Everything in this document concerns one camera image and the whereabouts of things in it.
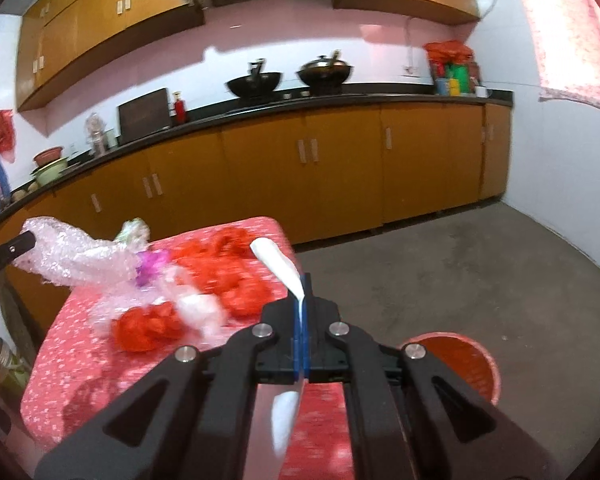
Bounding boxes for red plastic trash basket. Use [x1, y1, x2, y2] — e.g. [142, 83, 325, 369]
[400, 332, 502, 405]

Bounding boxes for red bag on counter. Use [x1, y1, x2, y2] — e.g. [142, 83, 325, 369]
[424, 40, 475, 79]

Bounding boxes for hanging red plastic bag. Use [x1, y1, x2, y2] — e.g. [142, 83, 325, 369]
[0, 110, 16, 164]

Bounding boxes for pink window curtain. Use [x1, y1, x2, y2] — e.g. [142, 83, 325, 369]
[521, 0, 600, 109]

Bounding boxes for red basin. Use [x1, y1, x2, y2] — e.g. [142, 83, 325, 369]
[33, 146, 62, 168]

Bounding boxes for green yellow containers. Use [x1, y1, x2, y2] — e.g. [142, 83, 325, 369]
[431, 63, 471, 96]

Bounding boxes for clear plastic bag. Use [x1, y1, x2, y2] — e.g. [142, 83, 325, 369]
[152, 264, 227, 346]

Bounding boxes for purple plastic bag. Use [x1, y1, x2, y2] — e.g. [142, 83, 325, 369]
[135, 249, 171, 287]

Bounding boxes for green basin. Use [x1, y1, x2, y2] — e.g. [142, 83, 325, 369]
[32, 157, 68, 186]

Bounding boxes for black wok left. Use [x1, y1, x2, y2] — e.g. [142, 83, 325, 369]
[225, 58, 283, 100]

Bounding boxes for white plastic strip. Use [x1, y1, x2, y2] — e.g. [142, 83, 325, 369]
[248, 236, 309, 466]

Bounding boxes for red bottle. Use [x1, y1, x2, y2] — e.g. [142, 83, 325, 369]
[173, 91, 187, 125]

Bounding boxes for white green shopping bag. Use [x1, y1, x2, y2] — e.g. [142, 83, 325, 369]
[114, 218, 150, 252]

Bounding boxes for black countertop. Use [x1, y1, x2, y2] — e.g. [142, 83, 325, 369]
[0, 82, 515, 226]

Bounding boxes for small red bag piece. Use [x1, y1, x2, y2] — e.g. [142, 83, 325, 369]
[112, 302, 185, 353]

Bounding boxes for lower wooden cabinets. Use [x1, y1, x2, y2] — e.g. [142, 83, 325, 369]
[0, 102, 513, 331]

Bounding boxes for clear jar in bag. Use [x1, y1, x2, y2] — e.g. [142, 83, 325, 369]
[85, 113, 108, 156]

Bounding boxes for upper wooden cabinets left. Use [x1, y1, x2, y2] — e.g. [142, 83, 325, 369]
[15, 0, 204, 112]

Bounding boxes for red floral tablecloth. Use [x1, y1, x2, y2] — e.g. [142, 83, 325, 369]
[19, 216, 357, 480]

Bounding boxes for clear bubble wrap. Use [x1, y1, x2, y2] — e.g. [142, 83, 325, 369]
[14, 217, 140, 287]

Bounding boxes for black wok with lid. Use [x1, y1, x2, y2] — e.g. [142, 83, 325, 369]
[297, 50, 353, 96]

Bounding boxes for white cup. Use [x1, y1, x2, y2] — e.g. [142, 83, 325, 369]
[475, 86, 489, 99]

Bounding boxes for red plastic bag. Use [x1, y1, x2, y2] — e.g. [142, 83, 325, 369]
[0, 110, 16, 164]
[170, 226, 274, 318]

